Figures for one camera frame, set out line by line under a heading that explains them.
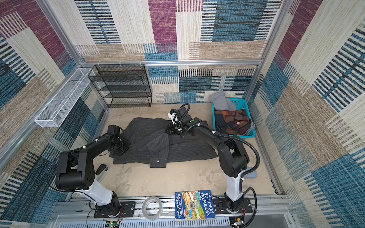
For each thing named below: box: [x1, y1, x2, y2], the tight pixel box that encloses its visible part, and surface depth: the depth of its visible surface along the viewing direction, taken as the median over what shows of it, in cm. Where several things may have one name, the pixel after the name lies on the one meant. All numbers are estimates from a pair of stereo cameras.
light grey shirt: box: [211, 90, 237, 111], surface depth 111 cm
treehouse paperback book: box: [174, 190, 216, 221], surface depth 74 cm
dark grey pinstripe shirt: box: [113, 117, 219, 168], surface depth 93 cm
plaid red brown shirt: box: [214, 109, 251, 135], surface depth 101 cm
